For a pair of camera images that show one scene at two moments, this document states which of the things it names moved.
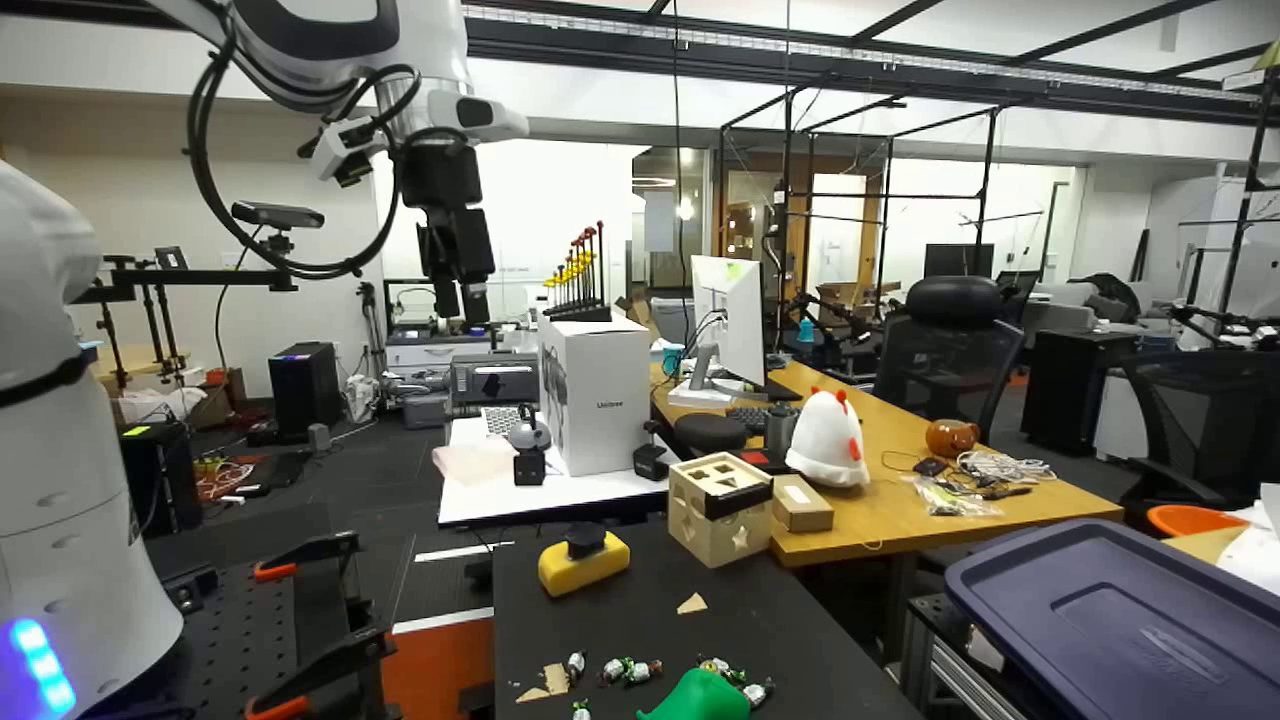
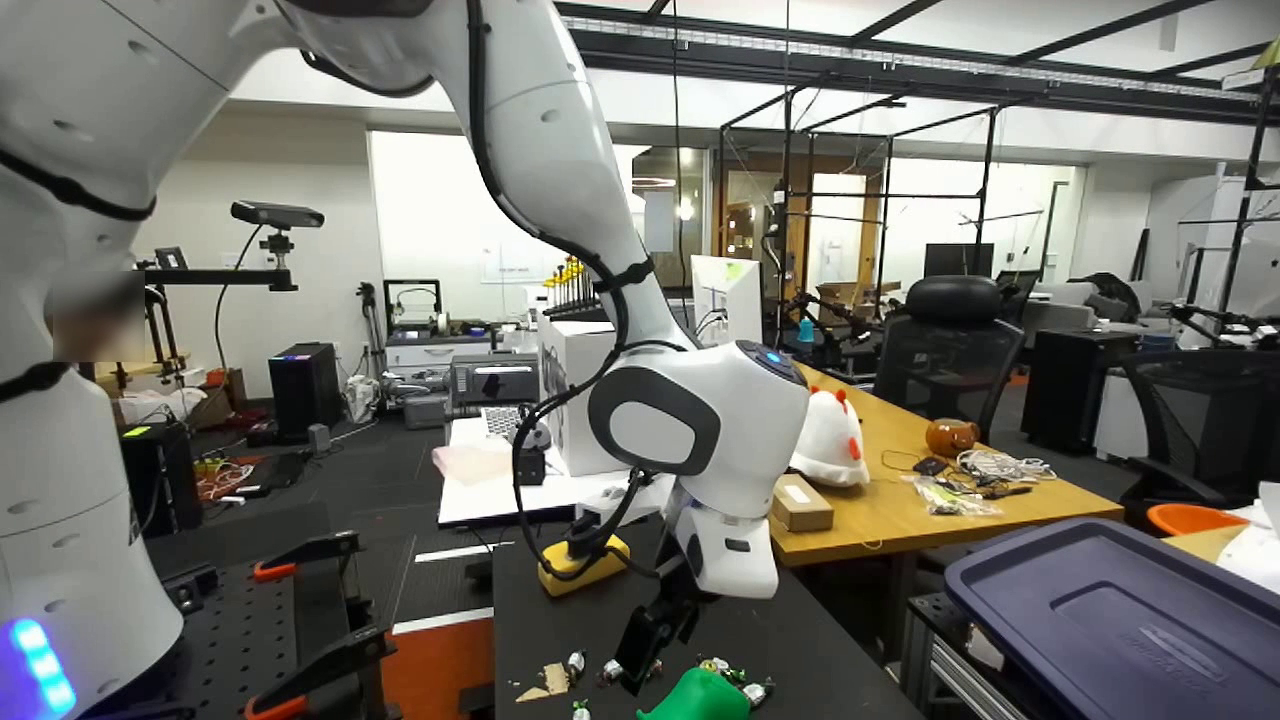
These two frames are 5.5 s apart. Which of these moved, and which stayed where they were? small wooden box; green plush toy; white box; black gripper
Moved: black gripper
Stayed: small wooden box; white box; green plush toy
